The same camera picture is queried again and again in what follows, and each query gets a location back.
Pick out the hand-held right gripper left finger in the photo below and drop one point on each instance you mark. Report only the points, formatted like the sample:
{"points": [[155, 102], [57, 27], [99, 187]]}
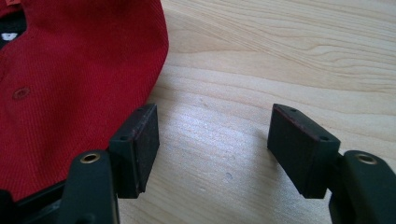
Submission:
{"points": [[134, 149]]}

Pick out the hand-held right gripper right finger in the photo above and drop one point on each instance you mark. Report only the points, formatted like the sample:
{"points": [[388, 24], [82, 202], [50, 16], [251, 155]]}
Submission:
{"points": [[303, 152]]}

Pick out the red baseball cap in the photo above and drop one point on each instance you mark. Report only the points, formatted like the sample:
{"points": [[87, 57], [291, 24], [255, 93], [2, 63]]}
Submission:
{"points": [[62, 93]]}

